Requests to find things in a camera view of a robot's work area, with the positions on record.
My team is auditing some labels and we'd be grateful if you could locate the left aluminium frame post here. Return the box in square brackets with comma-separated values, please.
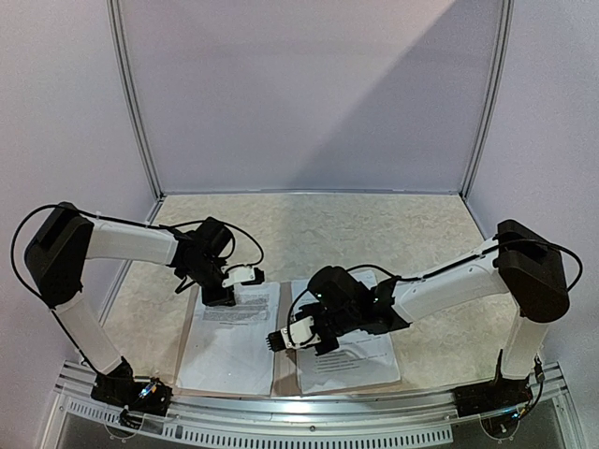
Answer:
[107, 0, 165, 201]

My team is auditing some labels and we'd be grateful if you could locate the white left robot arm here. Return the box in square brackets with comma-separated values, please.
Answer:
[11, 202, 236, 406]

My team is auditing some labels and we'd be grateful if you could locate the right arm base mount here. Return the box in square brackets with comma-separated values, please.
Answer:
[451, 374, 545, 420]

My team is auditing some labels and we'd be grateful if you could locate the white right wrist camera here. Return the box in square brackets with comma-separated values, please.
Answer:
[266, 316, 324, 353]

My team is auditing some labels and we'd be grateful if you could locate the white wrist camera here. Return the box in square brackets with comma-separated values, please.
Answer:
[222, 265, 265, 288]
[266, 316, 324, 353]

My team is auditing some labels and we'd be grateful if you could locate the brown plastic folder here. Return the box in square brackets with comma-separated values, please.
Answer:
[175, 281, 398, 397]

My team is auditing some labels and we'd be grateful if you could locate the white paper stack remainder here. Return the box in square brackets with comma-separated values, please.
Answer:
[286, 266, 401, 395]

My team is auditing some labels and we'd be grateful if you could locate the aluminium frame post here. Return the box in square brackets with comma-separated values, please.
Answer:
[460, 0, 515, 202]
[107, 0, 165, 201]

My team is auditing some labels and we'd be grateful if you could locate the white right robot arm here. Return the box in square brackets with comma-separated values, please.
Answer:
[285, 220, 574, 408]

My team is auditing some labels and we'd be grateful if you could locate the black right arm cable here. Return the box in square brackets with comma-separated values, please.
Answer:
[285, 238, 585, 389]

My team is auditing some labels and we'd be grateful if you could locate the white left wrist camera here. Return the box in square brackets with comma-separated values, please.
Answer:
[222, 265, 265, 288]

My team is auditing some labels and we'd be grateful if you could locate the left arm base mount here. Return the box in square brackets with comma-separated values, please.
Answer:
[91, 375, 172, 430]

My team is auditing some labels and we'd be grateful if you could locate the right aluminium frame post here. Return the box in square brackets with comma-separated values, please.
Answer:
[460, 0, 515, 202]

